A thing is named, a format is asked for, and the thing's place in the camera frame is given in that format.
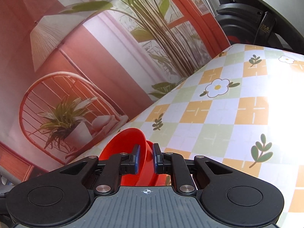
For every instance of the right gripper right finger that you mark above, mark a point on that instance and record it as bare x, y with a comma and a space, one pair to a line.
179, 169

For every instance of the black exercise bike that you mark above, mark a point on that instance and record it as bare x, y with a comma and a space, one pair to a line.
258, 23

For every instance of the floral checkered tablecloth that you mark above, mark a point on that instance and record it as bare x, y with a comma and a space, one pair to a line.
244, 109

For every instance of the red bowl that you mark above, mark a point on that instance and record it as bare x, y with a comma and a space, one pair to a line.
132, 141
152, 178

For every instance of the printed room backdrop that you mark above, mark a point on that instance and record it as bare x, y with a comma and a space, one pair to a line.
74, 72

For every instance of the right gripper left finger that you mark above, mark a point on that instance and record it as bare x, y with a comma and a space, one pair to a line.
110, 171

